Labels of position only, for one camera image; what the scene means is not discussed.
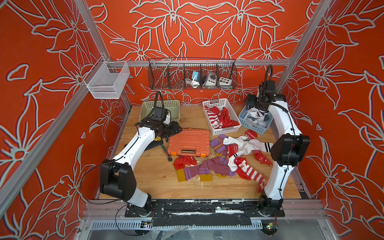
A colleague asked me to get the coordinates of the red christmas sock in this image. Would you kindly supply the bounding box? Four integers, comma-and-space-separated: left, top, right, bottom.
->
219, 107, 239, 128

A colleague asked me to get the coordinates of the white black grip sock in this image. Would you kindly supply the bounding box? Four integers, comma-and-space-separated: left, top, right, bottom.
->
245, 108, 270, 124

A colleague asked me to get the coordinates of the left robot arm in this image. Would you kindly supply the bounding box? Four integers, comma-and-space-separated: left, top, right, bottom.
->
100, 107, 183, 217

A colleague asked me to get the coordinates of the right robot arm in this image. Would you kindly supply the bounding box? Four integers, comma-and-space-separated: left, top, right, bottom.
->
246, 80, 311, 216

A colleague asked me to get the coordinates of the green plastic basket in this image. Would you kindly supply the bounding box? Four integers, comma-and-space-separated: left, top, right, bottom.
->
139, 100, 181, 122

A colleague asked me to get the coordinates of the blue plastic basket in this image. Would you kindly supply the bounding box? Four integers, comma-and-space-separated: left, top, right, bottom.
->
239, 105, 273, 135

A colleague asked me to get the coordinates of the white plastic basket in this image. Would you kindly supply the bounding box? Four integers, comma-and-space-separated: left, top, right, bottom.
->
203, 99, 242, 136

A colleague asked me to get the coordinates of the black yellow bit box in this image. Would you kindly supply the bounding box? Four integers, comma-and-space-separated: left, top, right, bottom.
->
145, 137, 164, 151

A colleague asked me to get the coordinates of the orange plastic tool case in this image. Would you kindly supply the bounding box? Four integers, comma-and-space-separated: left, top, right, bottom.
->
168, 129, 210, 158

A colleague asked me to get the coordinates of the ratchet wrench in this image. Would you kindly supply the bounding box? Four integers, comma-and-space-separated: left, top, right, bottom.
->
161, 145, 173, 163

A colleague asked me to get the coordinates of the red crumpled sock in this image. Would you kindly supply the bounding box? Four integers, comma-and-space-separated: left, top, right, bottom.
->
174, 156, 198, 170

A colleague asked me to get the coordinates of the white power adapter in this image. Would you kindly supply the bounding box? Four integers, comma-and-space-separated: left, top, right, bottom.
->
185, 71, 200, 89

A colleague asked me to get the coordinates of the white black striped crew sock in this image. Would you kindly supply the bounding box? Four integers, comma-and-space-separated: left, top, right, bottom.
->
223, 136, 274, 156

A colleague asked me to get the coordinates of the white socket cube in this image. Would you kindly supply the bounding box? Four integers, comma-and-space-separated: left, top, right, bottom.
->
203, 72, 217, 87

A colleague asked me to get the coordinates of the purple yellow striped sock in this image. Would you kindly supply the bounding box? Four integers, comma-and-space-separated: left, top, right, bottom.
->
210, 134, 228, 157

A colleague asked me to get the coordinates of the purple ribbed sock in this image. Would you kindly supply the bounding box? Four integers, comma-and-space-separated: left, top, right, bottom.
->
177, 157, 236, 182

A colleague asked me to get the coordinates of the red white striped santa sock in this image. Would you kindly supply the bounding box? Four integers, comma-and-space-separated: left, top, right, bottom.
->
234, 158, 266, 193

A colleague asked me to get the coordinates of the black wire wall basket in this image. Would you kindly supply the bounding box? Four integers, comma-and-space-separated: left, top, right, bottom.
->
148, 57, 238, 90

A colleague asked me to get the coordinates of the white wire wall basket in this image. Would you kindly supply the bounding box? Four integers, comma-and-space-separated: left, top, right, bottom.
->
84, 62, 131, 100

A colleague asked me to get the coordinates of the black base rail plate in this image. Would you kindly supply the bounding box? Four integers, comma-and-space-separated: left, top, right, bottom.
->
124, 198, 286, 227

